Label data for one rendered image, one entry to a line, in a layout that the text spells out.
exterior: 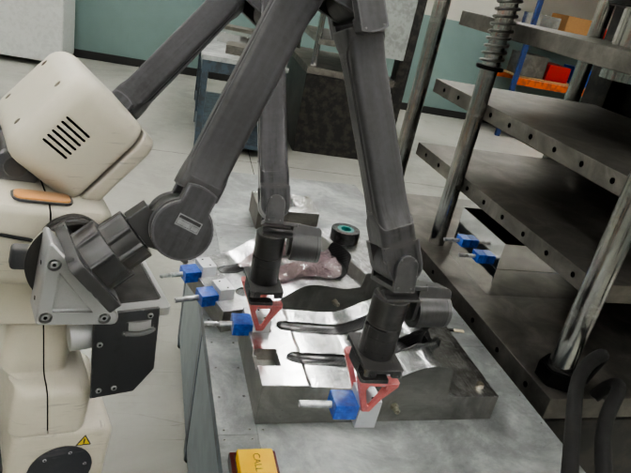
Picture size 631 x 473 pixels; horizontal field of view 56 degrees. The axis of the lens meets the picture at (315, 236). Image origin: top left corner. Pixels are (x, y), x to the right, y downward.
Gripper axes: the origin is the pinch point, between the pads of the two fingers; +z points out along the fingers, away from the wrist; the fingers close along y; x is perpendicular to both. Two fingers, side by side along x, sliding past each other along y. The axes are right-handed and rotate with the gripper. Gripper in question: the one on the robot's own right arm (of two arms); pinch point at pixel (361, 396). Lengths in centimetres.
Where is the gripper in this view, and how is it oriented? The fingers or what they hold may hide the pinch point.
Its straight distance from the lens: 102.4
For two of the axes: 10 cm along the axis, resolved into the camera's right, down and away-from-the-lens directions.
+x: -9.5, -1.0, -3.0
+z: -2.1, 9.0, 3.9
